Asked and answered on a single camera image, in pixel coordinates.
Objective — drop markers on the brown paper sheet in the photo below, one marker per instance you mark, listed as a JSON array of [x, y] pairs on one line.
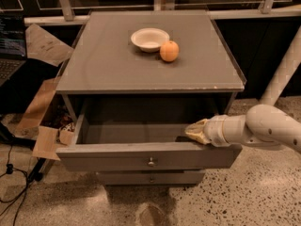
[[42, 45]]

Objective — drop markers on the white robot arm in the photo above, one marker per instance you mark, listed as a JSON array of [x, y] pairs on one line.
[[263, 126]]

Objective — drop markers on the grey drawer cabinet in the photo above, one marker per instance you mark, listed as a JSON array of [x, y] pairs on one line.
[[201, 82]]

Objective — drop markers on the grey drawer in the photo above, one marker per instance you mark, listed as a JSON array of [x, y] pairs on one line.
[[158, 177], [122, 135]]

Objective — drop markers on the white bowl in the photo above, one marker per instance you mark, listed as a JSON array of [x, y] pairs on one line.
[[149, 40]]

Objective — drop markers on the grey bottom drawer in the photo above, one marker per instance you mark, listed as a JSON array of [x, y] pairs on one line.
[[158, 177]]

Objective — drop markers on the metal window railing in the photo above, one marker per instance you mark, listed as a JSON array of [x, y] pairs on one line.
[[55, 12]]

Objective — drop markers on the white diagonal pole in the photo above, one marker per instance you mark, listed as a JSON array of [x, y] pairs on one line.
[[284, 72]]

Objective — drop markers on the orange fruit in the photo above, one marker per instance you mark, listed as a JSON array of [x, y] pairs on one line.
[[169, 51]]

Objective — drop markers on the open laptop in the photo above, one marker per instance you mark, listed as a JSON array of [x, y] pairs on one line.
[[13, 54]]

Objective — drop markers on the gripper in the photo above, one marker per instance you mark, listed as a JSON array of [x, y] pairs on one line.
[[214, 131]]

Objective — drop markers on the grey top drawer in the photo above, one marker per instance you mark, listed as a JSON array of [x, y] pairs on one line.
[[122, 135]]

